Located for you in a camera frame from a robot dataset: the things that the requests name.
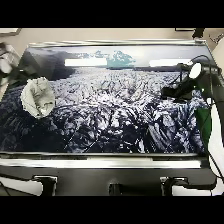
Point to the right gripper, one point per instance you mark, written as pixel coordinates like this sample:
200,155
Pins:
178,90

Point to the grey garment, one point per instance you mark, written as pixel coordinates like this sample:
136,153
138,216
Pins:
38,98

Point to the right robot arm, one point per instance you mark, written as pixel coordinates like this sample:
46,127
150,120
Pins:
216,133

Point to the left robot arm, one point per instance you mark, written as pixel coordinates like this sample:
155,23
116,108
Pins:
20,188

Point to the heap of clothes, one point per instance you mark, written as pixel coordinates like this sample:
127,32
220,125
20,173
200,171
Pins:
8,60

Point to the green garment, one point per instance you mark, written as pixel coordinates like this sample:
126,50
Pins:
202,125

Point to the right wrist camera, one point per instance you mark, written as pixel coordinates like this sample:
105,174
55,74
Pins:
182,67

